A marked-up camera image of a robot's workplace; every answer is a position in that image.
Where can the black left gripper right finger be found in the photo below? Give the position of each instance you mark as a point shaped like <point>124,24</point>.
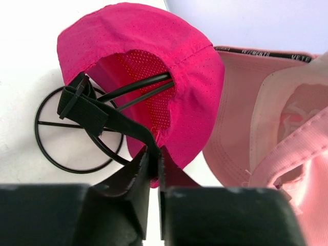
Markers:
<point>191,214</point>

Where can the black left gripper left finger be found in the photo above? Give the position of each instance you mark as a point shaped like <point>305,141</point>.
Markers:
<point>113,212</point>

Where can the light pink baseball cap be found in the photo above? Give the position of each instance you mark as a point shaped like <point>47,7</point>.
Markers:
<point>271,130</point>

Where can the magenta baseball cap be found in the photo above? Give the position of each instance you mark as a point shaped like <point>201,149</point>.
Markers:
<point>121,44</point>

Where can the black wire hat stand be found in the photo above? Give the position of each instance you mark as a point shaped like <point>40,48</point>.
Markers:
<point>71,148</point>

